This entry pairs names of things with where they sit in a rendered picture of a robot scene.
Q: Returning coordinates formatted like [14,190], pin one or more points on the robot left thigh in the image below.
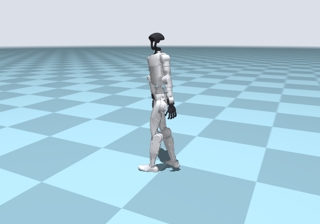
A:
[156,117]

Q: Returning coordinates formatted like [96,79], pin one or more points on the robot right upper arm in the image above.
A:
[148,77]

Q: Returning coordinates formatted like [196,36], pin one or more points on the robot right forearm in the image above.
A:
[152,88]

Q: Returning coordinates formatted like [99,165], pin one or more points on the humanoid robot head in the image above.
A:
[156,38]

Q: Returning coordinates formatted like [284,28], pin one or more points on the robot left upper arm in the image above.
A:
[165,60]

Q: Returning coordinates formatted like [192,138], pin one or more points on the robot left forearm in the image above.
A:
[168,89]

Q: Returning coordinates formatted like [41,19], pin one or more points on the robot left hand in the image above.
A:
[171,110]

